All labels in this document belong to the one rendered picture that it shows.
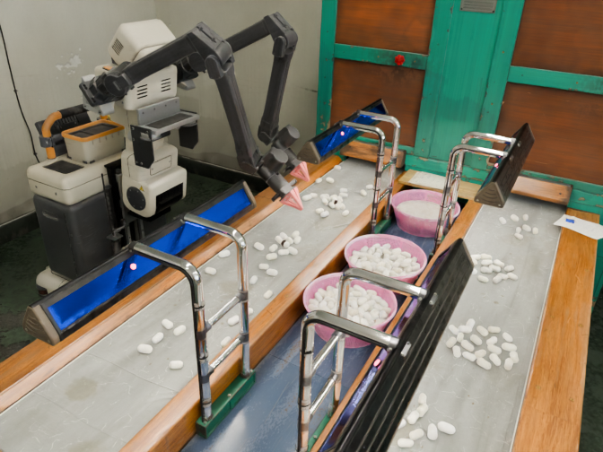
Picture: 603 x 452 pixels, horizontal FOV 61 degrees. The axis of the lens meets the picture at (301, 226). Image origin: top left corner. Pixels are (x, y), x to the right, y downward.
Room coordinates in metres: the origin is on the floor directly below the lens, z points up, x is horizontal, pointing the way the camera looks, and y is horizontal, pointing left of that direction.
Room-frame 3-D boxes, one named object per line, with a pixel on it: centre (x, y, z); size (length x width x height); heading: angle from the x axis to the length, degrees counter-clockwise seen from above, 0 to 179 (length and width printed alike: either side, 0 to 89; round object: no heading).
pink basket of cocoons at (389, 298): (1.18, -0.15, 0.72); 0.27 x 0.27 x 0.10
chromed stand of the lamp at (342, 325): (0.71, -0.12, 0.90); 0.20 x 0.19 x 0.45; 152
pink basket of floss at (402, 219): (1.82, -0.48, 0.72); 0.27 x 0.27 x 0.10
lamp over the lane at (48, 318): (0.94, 0.30, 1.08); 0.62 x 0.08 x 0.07; 152
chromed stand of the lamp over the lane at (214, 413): (0.90, 0.23, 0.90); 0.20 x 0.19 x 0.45; 152
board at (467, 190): (2.01, -0.59, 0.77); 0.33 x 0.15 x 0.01; 62
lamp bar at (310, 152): (1.80, -0.16, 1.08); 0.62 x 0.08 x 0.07; 152
